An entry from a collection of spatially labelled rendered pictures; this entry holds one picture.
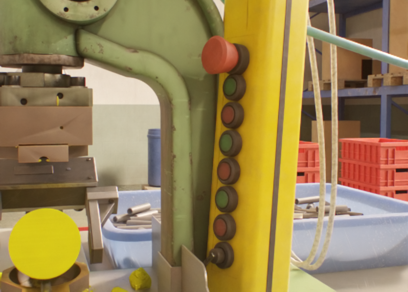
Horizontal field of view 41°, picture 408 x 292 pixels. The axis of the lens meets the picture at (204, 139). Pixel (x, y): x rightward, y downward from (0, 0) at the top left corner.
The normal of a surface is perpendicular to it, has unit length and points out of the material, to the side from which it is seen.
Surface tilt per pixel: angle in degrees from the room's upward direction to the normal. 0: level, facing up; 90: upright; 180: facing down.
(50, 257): 74
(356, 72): 90
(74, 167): 34
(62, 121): 90
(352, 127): 90
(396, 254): 100
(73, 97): 90
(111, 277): 0
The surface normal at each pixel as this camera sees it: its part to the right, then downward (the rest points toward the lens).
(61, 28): 0.65, 0.04
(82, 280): 0.95, 0.02
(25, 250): 0.27, -0.23
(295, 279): 0.00, -1.00
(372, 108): -0.96, 0.01
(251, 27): -0.77, -0.06
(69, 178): 0.16, -0.80
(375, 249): 0.29, 0.22
